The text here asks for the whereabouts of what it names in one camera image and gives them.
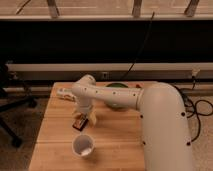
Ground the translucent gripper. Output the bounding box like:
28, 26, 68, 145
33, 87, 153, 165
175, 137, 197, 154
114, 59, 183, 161
72, 105, 97, 126

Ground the dark brown eraser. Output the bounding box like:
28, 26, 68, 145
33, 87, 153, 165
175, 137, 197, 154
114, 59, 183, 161
72, 119, 88, 131

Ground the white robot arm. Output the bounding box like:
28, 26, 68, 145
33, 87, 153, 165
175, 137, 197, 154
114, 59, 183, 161
71, 75, 195, 171

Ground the green ceramic bowl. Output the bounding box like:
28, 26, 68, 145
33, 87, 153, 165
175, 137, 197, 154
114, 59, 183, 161
105, 82, 128, 109

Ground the white plastic bottle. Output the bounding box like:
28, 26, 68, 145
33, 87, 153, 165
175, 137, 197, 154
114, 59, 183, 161
56, 88, 75, 101

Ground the white baseboard heater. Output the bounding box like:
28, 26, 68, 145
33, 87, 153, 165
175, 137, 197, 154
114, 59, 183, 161
7, 62, 213, 81

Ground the black office chair base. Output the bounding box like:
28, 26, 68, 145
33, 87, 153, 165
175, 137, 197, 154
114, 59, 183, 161
0, 62, 37, 148

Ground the black hanging cable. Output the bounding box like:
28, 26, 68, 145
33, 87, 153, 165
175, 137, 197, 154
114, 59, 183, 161
119, 11, 156, 82

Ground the black cable on floor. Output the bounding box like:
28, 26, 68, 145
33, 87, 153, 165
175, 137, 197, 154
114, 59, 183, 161
173, 84, 213, 143

